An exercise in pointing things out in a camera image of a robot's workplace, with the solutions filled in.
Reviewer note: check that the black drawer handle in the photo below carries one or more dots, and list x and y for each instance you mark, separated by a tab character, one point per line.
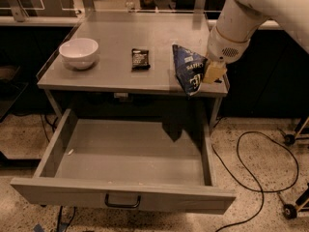
122	201

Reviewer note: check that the white ceramic bowl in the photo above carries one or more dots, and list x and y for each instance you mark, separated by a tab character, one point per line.
80	53

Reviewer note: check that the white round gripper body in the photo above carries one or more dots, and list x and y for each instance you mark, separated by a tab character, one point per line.
223	49

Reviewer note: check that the clear plastic water bottle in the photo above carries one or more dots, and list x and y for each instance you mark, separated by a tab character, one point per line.
130	5

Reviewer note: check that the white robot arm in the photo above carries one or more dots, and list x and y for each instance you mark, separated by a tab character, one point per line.
239	19

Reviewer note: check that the grey metal cabinet table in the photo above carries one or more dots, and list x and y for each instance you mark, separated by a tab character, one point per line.
117	34

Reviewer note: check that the grey open top drawer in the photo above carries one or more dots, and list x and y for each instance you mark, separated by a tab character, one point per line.
170	167

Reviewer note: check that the black caster wheel lower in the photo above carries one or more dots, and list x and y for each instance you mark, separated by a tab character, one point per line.
289	211

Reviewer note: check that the blue chip bag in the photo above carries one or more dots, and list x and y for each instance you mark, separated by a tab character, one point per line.
190	68

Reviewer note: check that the black caster wheel upper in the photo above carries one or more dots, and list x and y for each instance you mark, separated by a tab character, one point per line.
289	139

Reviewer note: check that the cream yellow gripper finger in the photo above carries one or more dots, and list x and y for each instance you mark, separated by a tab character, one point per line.
214	70

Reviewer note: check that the black snack bar wrapper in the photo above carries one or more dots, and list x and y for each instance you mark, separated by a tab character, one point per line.
140	59

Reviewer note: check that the black caster wheel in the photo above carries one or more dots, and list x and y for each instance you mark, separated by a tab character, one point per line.
289	139
289	211

